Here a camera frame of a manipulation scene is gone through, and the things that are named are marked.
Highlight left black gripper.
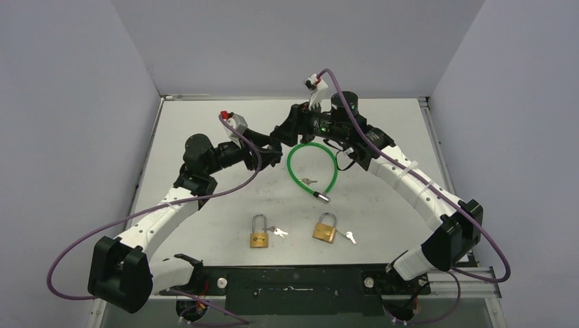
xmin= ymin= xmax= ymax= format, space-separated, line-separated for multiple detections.
xmin=205 ymin=128 xmax=282 ymax=175

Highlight brass padlock keys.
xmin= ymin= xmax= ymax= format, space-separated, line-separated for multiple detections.
xmin=266 ymin=225 xmax=288 ymax=238
xmin=337 ymin=231 xmax=357 ymax=245

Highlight brass padlock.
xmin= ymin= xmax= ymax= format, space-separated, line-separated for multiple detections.
xmin=249 ymin=213 xmax=269 ymax=249
xmin=312 ymin=212 xmax=337 ymax=244

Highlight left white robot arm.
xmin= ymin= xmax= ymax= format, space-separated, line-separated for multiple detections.
xmin=87 ymin=129 xmax=283 ymax=313

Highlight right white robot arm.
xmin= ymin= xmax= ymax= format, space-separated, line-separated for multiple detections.
xmin=270 ymin=91 xmax=483 ymax=293

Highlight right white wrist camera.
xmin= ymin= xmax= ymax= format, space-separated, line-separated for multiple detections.
xmin=304 ymin=74 xmax=328 ymax=110

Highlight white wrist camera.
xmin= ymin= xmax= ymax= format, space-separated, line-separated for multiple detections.
xmin=219 ymin=111 xmax=248 ymax=137
xmin=304 ymin=74 xmax=328 ymax=110

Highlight cable lock keys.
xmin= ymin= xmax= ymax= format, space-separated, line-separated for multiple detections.
xmin=298 ymin=178 xmax=317 ymax=185

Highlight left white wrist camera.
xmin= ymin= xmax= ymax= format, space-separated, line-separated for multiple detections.
xmin=219 ymin=111 xmax=248 ymax=137

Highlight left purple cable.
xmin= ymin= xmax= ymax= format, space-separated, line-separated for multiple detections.
xmin=46 ymin=113 xmax=264 ymax=301

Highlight green cable lock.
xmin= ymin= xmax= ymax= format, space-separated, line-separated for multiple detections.
xmin=286 ymin=142 xmax=339 ymax=204

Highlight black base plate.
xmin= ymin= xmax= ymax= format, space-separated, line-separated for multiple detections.
xmin=177 ymin=264 xmax=431 ymax=316

